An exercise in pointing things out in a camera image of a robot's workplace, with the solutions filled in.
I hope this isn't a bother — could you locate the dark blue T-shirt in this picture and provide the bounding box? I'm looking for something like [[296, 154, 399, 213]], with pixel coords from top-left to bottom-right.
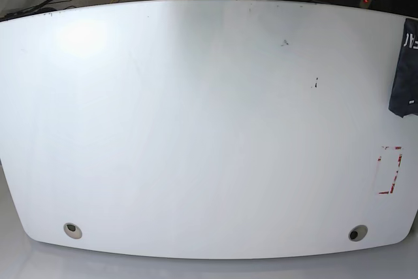
[[389, 18, 418, 118]]

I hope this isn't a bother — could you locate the left table grommet hole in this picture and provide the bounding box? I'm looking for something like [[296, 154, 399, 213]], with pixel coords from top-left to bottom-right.
[[63, 223, 82, 240]]

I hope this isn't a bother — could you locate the table grommet hole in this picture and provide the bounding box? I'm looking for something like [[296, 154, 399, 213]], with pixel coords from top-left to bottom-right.
[[348, 225, 368, 242], [63, 223, 82, 240]]

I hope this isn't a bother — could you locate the red tape rectangle marking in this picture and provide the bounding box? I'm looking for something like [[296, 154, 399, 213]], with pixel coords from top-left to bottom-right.
[[374, 146, 403, 195]]

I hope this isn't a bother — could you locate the right table grommet hole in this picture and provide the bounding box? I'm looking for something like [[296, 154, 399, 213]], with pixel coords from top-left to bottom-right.
[[348, 225, 368, 242]]

